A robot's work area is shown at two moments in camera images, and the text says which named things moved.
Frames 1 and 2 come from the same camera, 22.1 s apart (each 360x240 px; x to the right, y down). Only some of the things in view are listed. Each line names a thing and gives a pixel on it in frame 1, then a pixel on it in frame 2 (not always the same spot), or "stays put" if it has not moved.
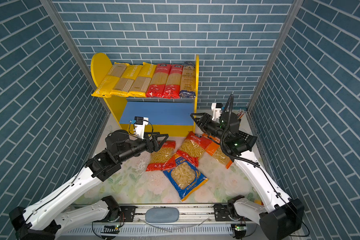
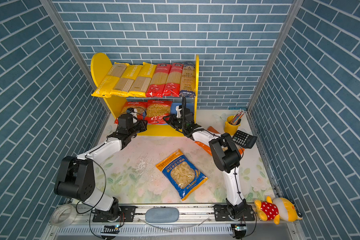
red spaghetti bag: (172, 90) stays put
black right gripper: (204, 127) → (172, 120)
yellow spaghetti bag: (141, 84) stays put
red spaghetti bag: (157, 85) stays put
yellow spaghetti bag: (106, 87) stays put
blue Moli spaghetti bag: (187, 87) stays put
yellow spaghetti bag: (124, 83) stays put
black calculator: (248, 139) stays put
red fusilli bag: (193, 147) → (156, 110)
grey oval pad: (162, 215) stays put
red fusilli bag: (162, 158) → (141, 108)
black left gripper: (154, 147) → (142, 126)
